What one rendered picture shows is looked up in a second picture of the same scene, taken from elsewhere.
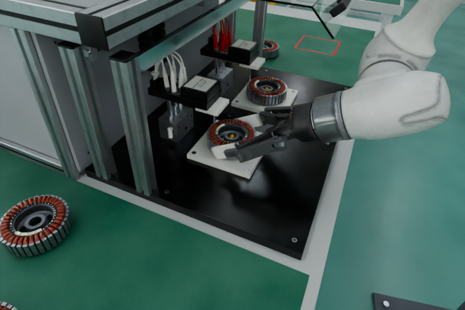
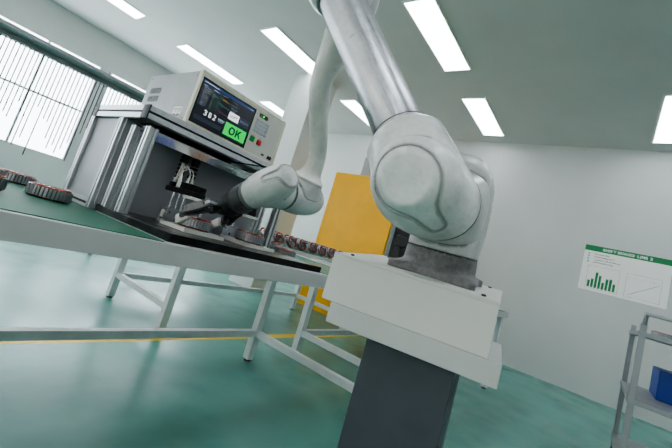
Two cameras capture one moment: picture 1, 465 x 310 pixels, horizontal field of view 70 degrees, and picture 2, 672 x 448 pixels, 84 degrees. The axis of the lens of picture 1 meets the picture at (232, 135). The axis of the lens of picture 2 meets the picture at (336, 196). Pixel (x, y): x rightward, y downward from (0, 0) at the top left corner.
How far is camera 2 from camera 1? 0.98 m
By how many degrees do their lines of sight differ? 48
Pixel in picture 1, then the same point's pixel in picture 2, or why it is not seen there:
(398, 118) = (260, 177)
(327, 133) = (232, 195)
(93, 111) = (125, 159)
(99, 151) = (113, 183)
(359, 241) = not seen: outside the picture
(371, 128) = (249, 185)
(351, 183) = not seen: outside the picture
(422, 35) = (307, 169)
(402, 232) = not seen: outside the picture
